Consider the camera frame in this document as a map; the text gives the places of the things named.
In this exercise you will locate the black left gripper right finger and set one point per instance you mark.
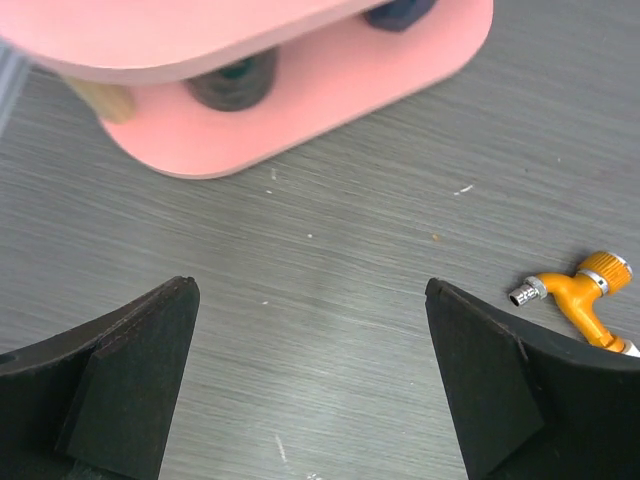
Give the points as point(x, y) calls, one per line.
point(530, 403)

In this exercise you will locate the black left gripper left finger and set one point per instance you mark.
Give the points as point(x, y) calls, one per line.
point(97, 401)

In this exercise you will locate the orange faucet with chrome knob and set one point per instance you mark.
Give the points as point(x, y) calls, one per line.
point(600, 274)

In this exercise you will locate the white PVC elbow fitting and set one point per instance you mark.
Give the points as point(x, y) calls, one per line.
point(630, 349)

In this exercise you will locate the pink three-tier shelf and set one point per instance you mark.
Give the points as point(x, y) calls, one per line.
point(127, 61)

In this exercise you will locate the black mug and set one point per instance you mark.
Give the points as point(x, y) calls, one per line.
point(237, 86)

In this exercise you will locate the dark blue mug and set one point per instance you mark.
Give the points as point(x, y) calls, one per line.
point(398, 15)

